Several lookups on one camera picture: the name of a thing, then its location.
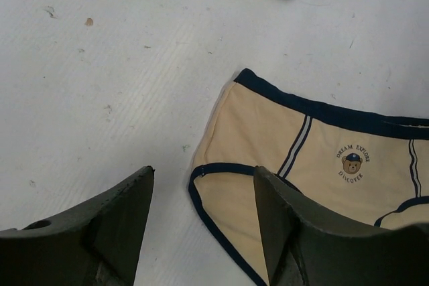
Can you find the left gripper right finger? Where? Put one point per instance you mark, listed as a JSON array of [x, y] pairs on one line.
[[305, 243]]

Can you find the beige navy-trimmed underwear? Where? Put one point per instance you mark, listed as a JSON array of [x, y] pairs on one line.
[[368, 167]]

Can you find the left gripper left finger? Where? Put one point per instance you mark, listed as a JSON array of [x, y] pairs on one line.
[[96, 242]]

